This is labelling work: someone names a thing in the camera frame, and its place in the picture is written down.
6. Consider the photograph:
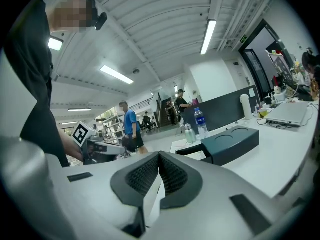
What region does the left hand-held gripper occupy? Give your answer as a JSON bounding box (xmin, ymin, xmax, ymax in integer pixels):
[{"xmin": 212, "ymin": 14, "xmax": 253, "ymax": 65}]
[{"xmin": 71, "ymin": 120, "xmax": 128, "ymax": 166}]

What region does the black computer monitor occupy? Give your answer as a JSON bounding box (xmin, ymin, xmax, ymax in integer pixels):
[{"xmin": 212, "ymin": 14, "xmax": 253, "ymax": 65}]
[{"xmin": 271, "ymin": 55, "xmax": 299, "ymax": 90}]

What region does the brown staircase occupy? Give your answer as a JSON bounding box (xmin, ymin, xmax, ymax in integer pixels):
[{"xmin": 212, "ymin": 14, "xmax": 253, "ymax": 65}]
[{"xmin": 155, "ymin": 93, "xmax": 171, "ymax": 128}]

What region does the clear water bottle blue label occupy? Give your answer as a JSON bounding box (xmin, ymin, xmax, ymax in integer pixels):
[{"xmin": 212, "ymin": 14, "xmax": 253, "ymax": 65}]
[{"xmin": 193, "ymin": 107, "xmax": 209, "ymax": 140}]

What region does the black head camera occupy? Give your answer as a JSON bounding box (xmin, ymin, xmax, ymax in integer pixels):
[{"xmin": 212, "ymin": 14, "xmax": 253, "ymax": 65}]
[{"xmin": 94, "ymin": 11, "xmax": 109, "ymax": 32}]

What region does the person's black shirt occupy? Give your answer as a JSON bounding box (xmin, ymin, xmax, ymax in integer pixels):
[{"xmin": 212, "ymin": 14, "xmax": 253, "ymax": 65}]
[{"xmin": 3, "ymin": 0, "xmax": 71, "ymax": 169}]

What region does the white laptop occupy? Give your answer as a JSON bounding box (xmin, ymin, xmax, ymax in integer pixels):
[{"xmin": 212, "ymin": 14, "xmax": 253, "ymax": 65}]
[{"xmin": 264, "ymin": 101, "xmax": 310, "ymax": 128}]

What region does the white and green paper slip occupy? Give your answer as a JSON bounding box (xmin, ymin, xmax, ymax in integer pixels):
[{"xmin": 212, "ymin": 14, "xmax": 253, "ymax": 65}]
[{"xmin": 142, "ymin": 173, "xmax": 167, "ymax": 229}]

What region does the person's head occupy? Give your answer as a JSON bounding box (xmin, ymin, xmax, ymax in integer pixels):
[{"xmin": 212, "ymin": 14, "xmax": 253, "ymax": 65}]
[{"xmin": 48, "ymin": 0, "xmax": 100, "ymax": 34}]

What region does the person's left forearm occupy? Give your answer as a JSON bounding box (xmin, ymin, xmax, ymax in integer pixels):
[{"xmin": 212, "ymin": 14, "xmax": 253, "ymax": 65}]
[{"xmin": 57, "ymin": 128, "xmax": 85, "ymax": 164}]

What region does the dark grey desk divider panel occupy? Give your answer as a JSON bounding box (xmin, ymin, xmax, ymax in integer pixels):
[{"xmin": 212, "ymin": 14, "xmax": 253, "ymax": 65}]
[{"xmin": 183, "ymin": 84, "xmax": 262, "ymax": 135}]

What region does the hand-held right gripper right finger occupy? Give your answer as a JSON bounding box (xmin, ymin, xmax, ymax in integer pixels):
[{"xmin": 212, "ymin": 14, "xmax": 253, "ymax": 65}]
[{"xmin": 158, "ymin": 150, "xmax": 204, "ymax": 210}]

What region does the dark green drawer box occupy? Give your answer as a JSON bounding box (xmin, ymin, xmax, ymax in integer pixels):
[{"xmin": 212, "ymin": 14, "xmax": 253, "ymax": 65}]
[{"xmin": 175, "ymin": 125, "xmax": 261, "ymax": 167}]

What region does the white shelving rack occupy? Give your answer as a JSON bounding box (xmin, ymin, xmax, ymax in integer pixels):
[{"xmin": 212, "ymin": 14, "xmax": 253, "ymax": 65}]
[{"xmin": 95, "ymin": 108, "xmax": 126, "ymax": 145}]

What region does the black door frame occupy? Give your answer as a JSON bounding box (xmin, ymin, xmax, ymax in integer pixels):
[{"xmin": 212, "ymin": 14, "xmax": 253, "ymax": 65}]
[{"xmin": 238, "ymin": 18, "xmax": 296, "ymax": 95}]

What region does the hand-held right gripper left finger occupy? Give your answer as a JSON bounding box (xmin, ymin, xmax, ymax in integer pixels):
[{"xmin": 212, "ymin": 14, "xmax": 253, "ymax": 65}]
[{"xmin": 110, "ymin": 151, "xmax": 161, "ymax": 208}]

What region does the square ceiling light panel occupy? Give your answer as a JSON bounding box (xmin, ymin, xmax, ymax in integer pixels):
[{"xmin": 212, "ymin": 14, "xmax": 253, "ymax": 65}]
[{"xmin": 47, "ymin": 35, "xmax": 64, "ymax": 52}]

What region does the steel thermos flask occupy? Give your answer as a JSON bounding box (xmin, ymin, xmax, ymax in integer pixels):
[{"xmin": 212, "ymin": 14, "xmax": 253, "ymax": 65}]
[{"xmin": 184, "ymin": 123, "xmax": 197, "ymax": 144}]

